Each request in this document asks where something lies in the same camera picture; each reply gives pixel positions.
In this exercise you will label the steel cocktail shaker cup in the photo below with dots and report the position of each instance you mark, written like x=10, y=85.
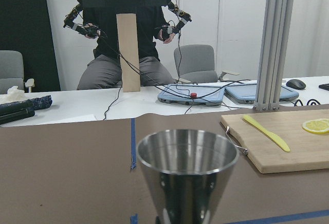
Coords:
x=186, y=171

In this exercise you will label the left blue teach pendant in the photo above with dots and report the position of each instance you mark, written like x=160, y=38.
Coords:
x=190, y=94

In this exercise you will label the grey office chair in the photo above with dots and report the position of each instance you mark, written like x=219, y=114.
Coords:
x=196, y=64

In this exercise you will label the wooden plank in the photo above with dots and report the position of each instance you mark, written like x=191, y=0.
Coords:
x=128, y=47

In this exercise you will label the seated operator in black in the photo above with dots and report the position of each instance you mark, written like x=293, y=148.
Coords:
x=104, y=71

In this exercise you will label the yellow plastic knife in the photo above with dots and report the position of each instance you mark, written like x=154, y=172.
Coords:
x=274, y=137

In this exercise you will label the black computer mouse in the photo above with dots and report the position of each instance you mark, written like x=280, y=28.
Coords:
x=296, y=84

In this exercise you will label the lemon slice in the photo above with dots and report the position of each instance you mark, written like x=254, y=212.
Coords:
x=317, y=126

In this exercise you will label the black keyboard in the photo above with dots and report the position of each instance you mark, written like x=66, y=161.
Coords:
x=324, y=86

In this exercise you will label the aluminium frame post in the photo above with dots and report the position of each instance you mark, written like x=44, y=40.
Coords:
x=275, y=35

